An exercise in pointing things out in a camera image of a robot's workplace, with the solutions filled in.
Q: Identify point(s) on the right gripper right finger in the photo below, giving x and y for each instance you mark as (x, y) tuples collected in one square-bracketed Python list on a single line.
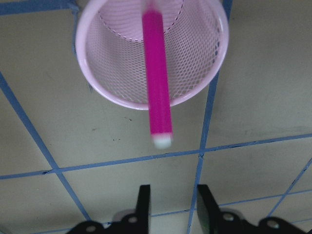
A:
[(214, 220)]

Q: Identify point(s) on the pink pen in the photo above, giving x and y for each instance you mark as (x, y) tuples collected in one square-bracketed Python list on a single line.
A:
[(156, 75)]

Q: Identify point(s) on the pink mesh cup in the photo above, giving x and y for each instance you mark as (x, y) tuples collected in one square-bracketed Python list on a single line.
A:
[(128, 48)]

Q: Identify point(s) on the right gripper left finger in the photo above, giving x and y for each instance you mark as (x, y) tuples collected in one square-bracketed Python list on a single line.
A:
[(137, 222)]

